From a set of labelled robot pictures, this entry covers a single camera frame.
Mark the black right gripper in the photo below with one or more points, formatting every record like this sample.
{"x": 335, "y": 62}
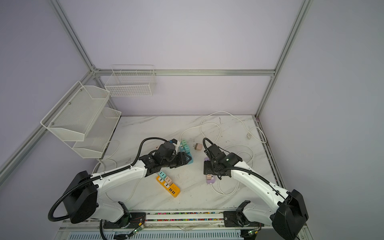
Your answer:
{"x": 206, "y": 168}

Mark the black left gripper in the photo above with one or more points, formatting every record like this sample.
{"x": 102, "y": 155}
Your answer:
{"x": 182, "y": 160}

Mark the blue rectangular power strip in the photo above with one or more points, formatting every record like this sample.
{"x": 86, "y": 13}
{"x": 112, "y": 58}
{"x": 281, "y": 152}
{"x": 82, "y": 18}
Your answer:
{"x": 189, "y": 154}

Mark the purple power strip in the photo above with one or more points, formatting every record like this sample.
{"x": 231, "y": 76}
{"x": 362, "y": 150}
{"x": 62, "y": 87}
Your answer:
{"x": 208, "y": 172}

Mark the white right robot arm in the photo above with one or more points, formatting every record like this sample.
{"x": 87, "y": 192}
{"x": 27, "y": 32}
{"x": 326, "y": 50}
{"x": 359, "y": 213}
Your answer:
{"x": 287, "y": 212}

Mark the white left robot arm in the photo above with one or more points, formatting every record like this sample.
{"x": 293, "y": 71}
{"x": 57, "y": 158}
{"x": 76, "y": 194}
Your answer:
{"x": 91, "y": 198}

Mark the pink plug on orange strip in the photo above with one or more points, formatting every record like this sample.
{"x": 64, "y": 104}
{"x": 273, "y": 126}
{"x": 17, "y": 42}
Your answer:
{"x": 168, "y": 181}

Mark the green plug on orange strip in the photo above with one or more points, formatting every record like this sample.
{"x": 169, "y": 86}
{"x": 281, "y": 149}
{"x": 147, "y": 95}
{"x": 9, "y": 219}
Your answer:
{"x": 162, "y": 175}

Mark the orange power strip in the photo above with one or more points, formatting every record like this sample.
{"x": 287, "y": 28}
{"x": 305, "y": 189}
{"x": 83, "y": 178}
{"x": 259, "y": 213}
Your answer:
{"x": 173, "y": 189}

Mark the small white mesh shelf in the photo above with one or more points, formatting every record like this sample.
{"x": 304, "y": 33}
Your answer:
{"x": 101, "y": 132}

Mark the large white mesh shelf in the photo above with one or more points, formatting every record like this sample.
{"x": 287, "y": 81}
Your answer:
{"x": 73, "y": 117}

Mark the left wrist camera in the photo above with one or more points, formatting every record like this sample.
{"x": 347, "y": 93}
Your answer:
{"x": 174, "y": 142}

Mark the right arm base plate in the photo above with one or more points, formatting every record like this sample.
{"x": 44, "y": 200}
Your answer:
{"x": 234, "y": 219}

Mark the aluminium front rail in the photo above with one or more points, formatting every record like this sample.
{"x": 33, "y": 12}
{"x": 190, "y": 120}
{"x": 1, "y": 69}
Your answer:
{"x": 200, "y": 220}

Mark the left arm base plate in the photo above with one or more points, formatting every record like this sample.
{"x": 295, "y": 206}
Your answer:
{"x": 131, "y": 221}

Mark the white wire basket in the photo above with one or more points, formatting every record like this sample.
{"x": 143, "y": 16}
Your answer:
{"x": 131, "y": 81}

